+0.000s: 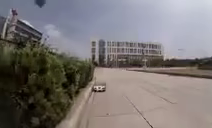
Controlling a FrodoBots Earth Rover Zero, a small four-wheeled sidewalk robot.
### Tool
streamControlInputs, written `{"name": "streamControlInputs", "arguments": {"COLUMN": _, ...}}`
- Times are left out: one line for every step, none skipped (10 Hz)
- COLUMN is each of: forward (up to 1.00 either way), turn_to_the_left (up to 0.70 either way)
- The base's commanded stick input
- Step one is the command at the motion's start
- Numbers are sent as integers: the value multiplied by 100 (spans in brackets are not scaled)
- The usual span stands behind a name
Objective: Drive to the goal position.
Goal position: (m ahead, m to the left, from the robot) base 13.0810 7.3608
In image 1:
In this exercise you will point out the grey concrete slab plaza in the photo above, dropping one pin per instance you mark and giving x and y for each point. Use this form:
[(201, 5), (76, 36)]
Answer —
[(127, 110)]

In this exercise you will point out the green hedge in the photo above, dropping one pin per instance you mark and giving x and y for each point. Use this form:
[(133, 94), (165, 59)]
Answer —
[(34, 83)]

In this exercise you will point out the small white robot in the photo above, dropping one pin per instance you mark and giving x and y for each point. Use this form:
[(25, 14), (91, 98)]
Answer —
[(99, 87)]

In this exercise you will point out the grey banded building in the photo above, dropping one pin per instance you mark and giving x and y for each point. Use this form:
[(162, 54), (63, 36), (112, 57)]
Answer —
[(22, 30)]

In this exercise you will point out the row of trees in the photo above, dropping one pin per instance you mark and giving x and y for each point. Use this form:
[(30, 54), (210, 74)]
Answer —
[(197, 62)]

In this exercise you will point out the low raised concrete ledge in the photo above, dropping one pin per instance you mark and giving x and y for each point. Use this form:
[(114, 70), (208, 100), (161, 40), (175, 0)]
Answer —
[(180, 72)]

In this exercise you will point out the grey concrete kerb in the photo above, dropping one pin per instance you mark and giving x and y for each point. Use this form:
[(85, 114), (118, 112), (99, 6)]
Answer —
[(74, 111)]

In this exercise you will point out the white building with many windows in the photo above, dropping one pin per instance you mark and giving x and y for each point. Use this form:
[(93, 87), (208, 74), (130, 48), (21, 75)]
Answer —
[(127, 51)]

